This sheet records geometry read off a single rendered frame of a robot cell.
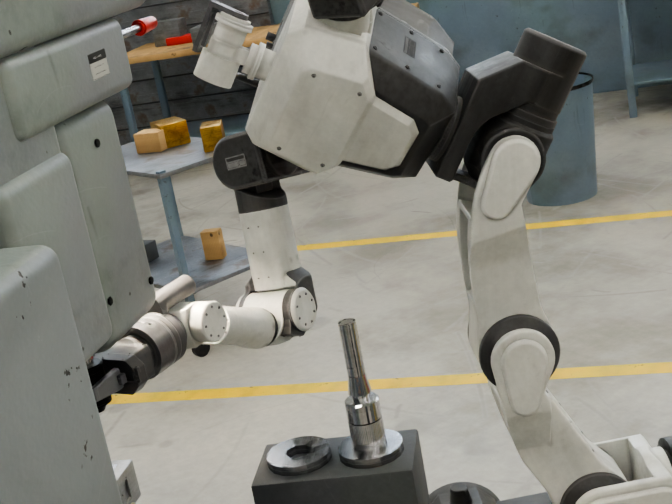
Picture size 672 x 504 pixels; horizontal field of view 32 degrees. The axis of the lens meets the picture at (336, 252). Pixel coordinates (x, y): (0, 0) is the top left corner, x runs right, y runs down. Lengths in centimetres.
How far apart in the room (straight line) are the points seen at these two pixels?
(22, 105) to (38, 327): 33
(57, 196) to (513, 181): 82
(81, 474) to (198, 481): 290
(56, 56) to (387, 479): 69
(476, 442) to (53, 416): 293
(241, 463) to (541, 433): 216
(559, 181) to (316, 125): 453
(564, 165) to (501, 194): 438
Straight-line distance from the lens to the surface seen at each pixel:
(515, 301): 209
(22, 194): 141
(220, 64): 194
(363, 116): 190
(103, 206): 162
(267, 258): 210
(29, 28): 146
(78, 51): 157
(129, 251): 167
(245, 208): 210
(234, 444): 434
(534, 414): 213
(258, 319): 203
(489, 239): 201
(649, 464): 230
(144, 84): 983
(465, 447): 402
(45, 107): 148
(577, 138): 635
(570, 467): 224
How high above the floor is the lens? 186
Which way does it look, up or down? 17 degrees down
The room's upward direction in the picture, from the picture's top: 11 degrees counter-clockwise
